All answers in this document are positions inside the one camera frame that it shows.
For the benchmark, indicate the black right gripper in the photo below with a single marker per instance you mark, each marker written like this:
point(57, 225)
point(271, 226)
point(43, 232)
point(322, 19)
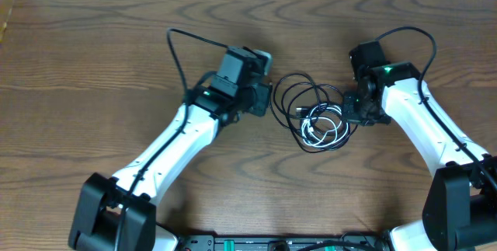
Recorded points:
point(349, 115)

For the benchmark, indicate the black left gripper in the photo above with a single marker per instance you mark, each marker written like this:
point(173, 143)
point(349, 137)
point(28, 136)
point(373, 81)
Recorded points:
point(265, 95)

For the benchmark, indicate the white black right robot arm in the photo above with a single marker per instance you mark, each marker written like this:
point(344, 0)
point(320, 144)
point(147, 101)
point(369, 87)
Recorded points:
point(460, 208)

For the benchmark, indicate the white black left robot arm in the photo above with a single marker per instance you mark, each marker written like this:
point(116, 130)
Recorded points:
point(119, 212)

